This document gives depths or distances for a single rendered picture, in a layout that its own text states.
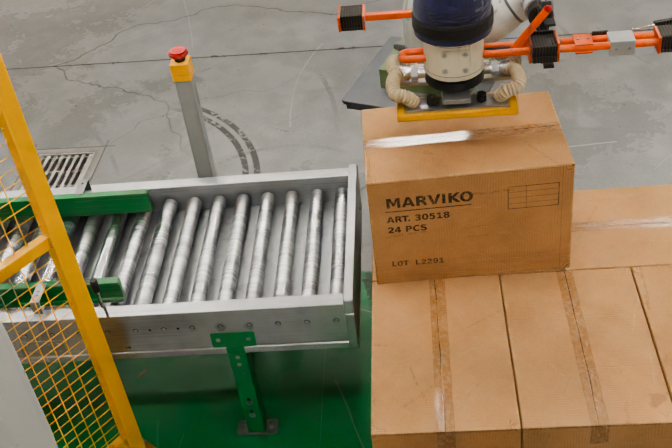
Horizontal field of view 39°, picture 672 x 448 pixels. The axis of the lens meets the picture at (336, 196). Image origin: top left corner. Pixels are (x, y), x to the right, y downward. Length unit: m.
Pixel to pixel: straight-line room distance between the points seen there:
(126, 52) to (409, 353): 3.44
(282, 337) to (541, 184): 0.92
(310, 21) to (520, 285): 3.11
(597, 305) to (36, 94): 3.60
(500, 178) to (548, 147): 0.18
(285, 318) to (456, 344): 0.53
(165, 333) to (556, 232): 1.24
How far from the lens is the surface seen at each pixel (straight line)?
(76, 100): 5.41
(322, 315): 2.92
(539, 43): 2.75
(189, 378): 3.59
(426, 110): 2.70
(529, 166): 2.77
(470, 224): 2.86
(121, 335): 3.09
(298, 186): 3.41
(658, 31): 2.81
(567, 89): 4.91
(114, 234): 3.42
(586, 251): 3.10
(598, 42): 2.77
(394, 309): 2.91
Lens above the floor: 2.59
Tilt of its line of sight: 37 degrees down
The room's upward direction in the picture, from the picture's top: 8 degrees counter-clockwise
